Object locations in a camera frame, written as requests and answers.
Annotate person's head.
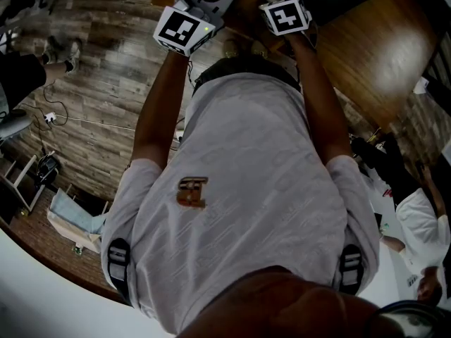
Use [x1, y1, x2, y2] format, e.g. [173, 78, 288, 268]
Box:
[175, 265, 388, 338]

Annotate long white cable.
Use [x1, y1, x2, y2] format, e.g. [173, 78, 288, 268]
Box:
[54, 113, 137, 132]

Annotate person's right forearm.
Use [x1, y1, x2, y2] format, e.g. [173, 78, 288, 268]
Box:
[287, 30, 348, 165]

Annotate grey round stool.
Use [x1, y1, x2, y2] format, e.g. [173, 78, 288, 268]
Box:
[0, 108, 33, 141]

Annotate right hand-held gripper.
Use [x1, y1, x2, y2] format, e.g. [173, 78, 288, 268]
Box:
[259, 0, 313, 37]

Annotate black harness strap grey buckle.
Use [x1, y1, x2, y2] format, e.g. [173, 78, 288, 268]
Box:
[338, 244, 364, 295]
[107, 237, 131, 302]

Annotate person's dark trousers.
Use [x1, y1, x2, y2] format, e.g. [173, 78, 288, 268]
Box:
[192, 53, 303, 96]

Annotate person's left olive shoe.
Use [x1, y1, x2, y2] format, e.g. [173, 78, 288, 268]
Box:
[223, 39, 241, 58]

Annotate person's left forearm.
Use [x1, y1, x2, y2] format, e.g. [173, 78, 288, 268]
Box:
[132, 49, 191, 170]

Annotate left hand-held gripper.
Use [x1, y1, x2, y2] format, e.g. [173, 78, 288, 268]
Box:
[153, 0, 247, 56]

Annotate person's white T-shirt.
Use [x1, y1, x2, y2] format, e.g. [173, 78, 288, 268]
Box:
[100, 72, 381, 334]

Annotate light blue plastic bag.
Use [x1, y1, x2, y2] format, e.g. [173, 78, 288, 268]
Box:
[49, 188, 106, 235]

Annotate black head-worn camera headset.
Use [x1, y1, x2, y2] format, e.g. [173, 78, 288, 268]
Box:
[364, 299, 451, 338]

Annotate white paper bag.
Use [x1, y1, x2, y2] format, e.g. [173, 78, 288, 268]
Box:
[47, 187, 107, 255]

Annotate black backpack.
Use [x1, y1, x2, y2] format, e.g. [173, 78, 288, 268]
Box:
[351, 132, 419, 204]

